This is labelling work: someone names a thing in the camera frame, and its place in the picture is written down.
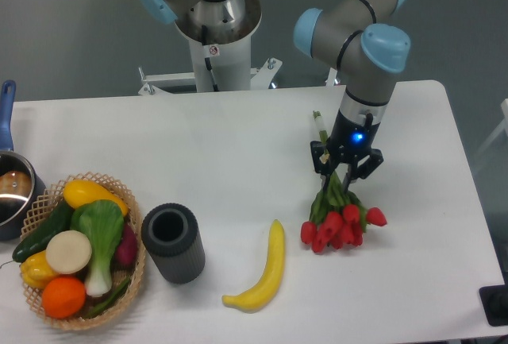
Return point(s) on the green bean pod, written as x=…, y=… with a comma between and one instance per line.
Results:
x=111, y=299

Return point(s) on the orange fruit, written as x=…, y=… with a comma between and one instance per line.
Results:
x=63, y=297

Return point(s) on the blue-handled steel saucepan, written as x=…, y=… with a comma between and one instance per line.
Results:
x=20, y=184

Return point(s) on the dark grey ribbed vase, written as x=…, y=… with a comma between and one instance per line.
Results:
x=171, y=236

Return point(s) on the woven wicker basket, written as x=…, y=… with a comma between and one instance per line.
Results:
x=127, y=268

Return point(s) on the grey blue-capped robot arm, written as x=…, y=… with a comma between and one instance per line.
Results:
x=353, y=39

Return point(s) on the purple sweet potato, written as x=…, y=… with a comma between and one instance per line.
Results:
x=126, y=252

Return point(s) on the dark green cucumber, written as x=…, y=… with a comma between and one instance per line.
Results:
x=58, y=221

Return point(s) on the green bok choy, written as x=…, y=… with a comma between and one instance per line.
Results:
x=102, y=223

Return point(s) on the beige round mushroom cap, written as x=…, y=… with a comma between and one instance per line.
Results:
x=68, y=252

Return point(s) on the black device at edge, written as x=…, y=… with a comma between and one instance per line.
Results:
x=494, y=301

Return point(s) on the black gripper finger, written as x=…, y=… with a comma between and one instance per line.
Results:
x=323, y=165
x=361, y=165

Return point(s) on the red tulip bouquet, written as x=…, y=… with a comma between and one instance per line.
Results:
x=337, y=218

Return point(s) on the yellow plastic banana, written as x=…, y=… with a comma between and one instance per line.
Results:
x=263, y=292

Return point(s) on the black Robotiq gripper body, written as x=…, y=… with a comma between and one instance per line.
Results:
x=350, y=137

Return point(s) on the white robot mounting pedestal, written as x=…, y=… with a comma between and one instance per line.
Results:
x=216, y=67

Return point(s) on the yellow bell pepper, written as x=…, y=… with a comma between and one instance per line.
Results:
x=36, y=272

